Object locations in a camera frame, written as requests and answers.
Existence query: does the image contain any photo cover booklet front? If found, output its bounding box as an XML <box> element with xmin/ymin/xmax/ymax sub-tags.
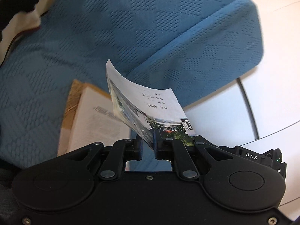
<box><xmin>106</xmin><ymin>60</ymin><xmax>196</xmax><ymax>150</ymax></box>

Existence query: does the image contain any white orange cover book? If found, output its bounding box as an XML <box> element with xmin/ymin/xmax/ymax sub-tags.
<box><xmin>67</xmin><ymin>86</ymin><xmax>130</xmax><ymax>152</ymax></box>

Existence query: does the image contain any purple cover book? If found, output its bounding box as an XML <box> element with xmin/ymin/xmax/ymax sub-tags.
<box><xmin>57</xmin><ymin>79</ymin><xmax>111</xmax><ymax>156</ymax></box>

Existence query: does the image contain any black curved metal rail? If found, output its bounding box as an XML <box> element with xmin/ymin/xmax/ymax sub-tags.
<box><xmin>236</xmin><ymin>78</ymin><xmax>259</xmax><ymax>140</ymax></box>

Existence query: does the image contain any blue textured sofa cover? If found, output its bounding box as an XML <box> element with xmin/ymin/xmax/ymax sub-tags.
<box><xmin>1</xmin><ymin>0</ymin><xmax>263</xmax><ymax>168</ymax></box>

